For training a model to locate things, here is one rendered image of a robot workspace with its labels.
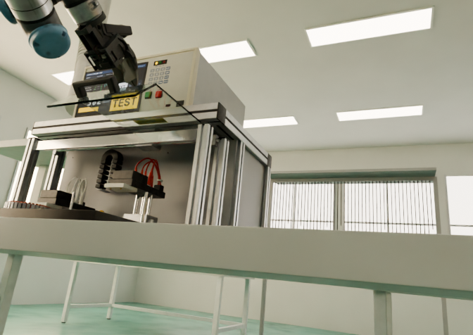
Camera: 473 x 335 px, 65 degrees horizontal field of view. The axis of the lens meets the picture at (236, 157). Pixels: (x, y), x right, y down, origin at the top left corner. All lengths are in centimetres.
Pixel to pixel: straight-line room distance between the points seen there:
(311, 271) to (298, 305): 688
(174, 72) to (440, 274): 91
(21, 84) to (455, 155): 728
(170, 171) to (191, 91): 26
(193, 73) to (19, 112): 573
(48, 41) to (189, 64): 42
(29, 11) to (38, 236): 42
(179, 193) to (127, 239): 60
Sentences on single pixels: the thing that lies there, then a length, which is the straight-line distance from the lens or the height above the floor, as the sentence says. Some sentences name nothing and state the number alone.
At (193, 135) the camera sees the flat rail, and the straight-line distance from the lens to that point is 95.
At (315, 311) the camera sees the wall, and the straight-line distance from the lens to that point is 722.
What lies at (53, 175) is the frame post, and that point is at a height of 96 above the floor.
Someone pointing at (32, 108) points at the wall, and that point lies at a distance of 686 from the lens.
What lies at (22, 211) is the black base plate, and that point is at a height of 76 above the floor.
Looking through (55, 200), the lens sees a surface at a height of 84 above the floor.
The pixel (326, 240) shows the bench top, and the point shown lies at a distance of 41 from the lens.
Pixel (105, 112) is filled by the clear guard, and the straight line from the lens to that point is 101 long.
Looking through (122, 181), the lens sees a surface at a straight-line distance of 97.
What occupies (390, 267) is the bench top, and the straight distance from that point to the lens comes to 40.
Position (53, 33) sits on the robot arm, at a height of 111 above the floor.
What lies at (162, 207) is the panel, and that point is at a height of 87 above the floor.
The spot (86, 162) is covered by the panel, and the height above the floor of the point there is 102.
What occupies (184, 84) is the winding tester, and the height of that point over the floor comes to 120.
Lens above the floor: 69
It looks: 18 degrees up
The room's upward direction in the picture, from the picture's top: 6 degrees clockwise
